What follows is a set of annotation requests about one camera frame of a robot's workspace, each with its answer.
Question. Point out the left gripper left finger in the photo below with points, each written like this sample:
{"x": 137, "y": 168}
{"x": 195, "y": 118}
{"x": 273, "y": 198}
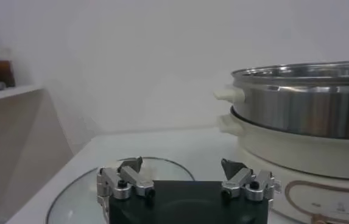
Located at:
{"x": 113, "y": 182}

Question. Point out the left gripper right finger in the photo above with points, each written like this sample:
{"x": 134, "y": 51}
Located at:
{"x": 262, "y": 184}

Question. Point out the stainless steel steamer basket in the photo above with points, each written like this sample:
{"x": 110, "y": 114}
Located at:
{"x": 299, "y": 112}

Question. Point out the cream electric pot base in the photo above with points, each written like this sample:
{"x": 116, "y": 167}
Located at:
{"x": 299, "y": 155}

